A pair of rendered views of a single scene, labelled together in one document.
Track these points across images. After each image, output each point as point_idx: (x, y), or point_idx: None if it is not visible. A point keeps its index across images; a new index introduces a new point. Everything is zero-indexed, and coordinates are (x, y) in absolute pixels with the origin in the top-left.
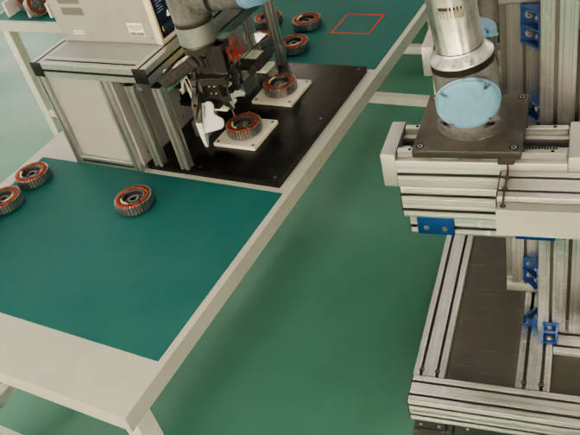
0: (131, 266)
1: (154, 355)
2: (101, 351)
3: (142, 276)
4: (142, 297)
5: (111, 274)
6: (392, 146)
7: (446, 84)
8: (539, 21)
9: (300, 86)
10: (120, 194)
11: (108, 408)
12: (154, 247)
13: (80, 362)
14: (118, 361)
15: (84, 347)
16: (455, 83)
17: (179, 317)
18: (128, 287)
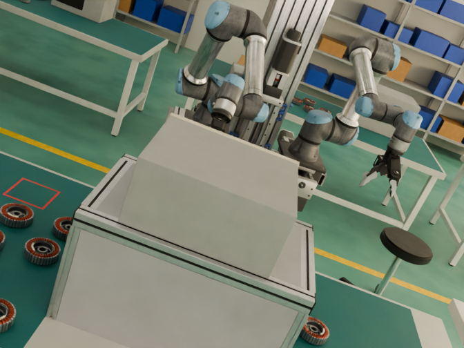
0: (364, 329)
1: (408, 310)
2: (421, 334)
3: (368, 321)
4: (381, 320)
5: (375, 338)
6: (310, 179)
7: (358, 130)
8: (286, 108)
9: None
10: (315, 335)
11: (442, 326)
12: (344, 317)
13: (433, 342)
14: (420, 325)
15: (424, 343)
16: (358, 128)
17: (383, 302)
18: (380, 328)
